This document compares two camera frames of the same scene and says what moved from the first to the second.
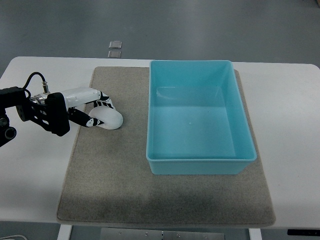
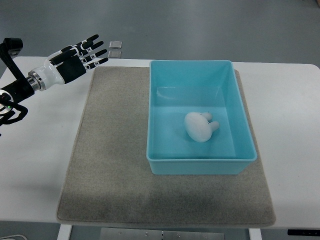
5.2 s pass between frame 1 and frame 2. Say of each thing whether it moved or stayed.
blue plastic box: stayed
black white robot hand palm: moved
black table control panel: stayed
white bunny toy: moved
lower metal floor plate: stayed
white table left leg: stayed
